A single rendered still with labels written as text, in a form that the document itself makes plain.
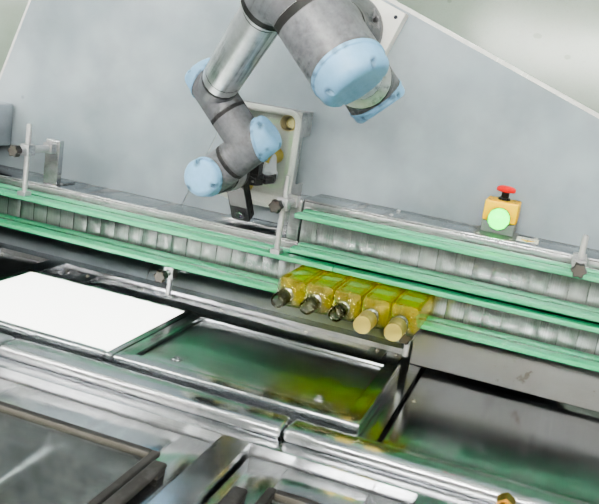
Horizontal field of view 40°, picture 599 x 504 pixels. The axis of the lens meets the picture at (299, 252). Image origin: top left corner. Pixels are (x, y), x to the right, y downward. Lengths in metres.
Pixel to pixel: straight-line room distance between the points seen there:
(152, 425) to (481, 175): 0.89
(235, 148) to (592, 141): 0.74
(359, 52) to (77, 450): 0.72
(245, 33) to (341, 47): 0.22
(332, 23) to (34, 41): 1.19
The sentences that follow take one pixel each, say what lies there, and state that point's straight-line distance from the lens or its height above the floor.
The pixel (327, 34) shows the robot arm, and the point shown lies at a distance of 1.19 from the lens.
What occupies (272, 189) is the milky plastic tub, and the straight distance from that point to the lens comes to 1.92.
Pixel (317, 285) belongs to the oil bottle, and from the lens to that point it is 1.59.
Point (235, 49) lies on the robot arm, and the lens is 1.40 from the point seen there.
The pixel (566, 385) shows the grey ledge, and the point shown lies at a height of 0.88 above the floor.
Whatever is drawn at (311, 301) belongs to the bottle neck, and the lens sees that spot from 1.53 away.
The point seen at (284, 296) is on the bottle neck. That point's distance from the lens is 1.55.
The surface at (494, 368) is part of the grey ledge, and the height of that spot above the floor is 0.88.
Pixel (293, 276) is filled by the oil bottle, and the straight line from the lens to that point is 1.63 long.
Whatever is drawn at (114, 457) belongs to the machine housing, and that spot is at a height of 1.56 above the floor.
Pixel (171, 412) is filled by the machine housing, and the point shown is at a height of 1.41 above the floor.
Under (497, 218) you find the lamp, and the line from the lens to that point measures 1.72.
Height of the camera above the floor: 2.56
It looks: 69 degrees down
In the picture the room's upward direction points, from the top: 117 degrees counter-clockwise
